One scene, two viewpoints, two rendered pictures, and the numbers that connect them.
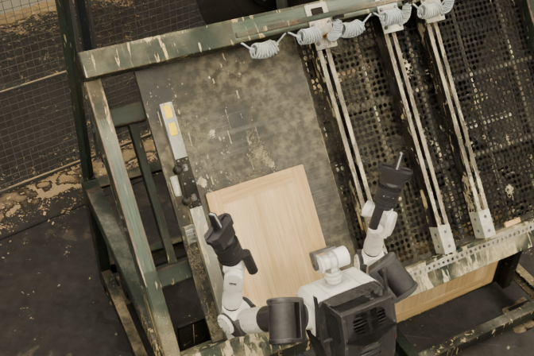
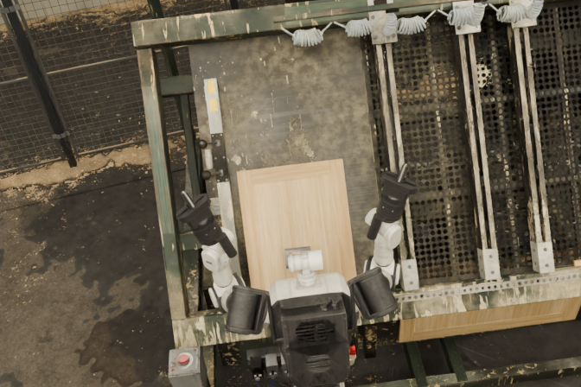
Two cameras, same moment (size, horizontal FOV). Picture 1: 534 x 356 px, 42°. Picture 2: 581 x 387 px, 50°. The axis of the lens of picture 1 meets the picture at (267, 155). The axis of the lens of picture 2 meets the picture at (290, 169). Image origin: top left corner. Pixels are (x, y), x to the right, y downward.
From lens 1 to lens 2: 0.89 m
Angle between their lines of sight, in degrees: 20
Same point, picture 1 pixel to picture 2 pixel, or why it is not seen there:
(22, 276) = (150, 212)
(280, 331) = (233, 319)
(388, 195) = (387, 206)
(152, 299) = (167, 258)
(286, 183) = (321, 174)
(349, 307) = (297, 313)
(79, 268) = not seen: hidden behind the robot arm
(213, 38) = (263, 21)
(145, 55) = (192, 30)
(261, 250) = (284, 235)
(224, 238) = (195, 218)
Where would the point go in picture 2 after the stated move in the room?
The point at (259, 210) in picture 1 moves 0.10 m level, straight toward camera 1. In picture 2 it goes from (288, 196) to (279, 212)
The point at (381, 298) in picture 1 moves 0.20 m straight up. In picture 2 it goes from (333, 312) to (330, 270)
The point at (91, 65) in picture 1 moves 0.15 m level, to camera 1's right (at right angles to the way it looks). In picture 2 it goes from (140, 34) to (174, 40)
